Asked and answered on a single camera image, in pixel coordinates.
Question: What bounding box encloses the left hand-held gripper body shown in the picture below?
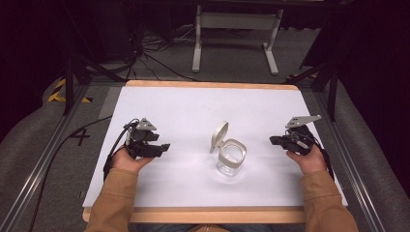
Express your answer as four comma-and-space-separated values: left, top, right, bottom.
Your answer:
124, 117, 162, 160

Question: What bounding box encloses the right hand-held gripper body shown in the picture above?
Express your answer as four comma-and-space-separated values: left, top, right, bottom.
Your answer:
284, 114, 323, 157

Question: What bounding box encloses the clear glass jar hinged lid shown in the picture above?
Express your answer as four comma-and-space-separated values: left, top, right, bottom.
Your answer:
209, 120, 249, 178

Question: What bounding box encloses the person's left hand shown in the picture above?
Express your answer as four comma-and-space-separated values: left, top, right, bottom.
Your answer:
111, 146, 156, 174

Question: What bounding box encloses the person's right hand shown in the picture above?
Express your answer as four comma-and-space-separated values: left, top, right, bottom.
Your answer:
285, 144, 328, 176

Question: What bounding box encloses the white table mat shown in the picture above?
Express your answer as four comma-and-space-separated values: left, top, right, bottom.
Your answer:
82, 86, 349, 209

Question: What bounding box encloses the black metal stand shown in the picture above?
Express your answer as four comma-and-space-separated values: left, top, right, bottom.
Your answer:
62, 47, 128, 117
282, 59, 340, 123

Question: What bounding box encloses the yellow black floor tape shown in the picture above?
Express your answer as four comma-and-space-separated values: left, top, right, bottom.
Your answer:
47, 77, 94, 104

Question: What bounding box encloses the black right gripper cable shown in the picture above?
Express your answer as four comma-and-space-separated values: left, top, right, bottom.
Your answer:
307, 133, 337, 182

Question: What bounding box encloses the aluminium floor rail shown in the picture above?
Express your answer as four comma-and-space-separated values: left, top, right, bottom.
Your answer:
312, 90, 390, 232
0, 82, 92, 232

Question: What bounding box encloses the black floor cable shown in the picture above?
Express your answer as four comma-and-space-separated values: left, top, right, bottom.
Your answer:
28, 115, 114, 232

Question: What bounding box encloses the bundle of black floor cables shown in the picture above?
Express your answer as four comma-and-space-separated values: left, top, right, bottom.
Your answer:
127, 25, 202, 82

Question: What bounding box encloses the white metal desk frame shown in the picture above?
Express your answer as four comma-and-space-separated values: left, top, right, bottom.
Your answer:
191, 4, 285, 76

